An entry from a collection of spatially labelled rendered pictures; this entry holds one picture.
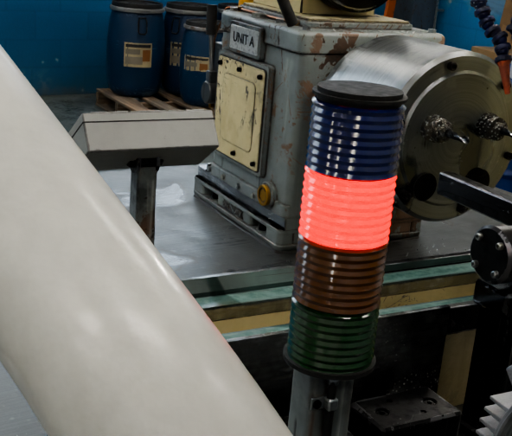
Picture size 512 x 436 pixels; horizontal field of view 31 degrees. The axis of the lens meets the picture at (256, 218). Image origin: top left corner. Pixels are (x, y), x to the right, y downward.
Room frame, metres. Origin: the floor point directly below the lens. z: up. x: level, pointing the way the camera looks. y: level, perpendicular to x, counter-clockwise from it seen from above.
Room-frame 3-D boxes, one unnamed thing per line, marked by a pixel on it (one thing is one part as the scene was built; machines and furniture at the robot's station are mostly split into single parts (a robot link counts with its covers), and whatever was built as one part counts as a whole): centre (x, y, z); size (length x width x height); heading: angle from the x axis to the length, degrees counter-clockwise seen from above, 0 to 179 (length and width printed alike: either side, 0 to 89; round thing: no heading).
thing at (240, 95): (1.62, -0.08, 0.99); 0.35 x 0.31 x 0.37; 30
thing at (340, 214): (0.57, -0.06, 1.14); 0.06 x 0.06 x 0.04
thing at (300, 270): (0.57, -0.06, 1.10); 0.06 x 0.06 x 0.04
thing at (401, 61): (1.41, -0.20, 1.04); 0.37 x 0.25 x 0.25; 30
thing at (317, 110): (0.57, -0.06, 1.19); 0.06 x 0.06 x 0.04
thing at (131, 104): (6.29, 0.47, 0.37); 1.20 x 0.80 x 0.74; 120
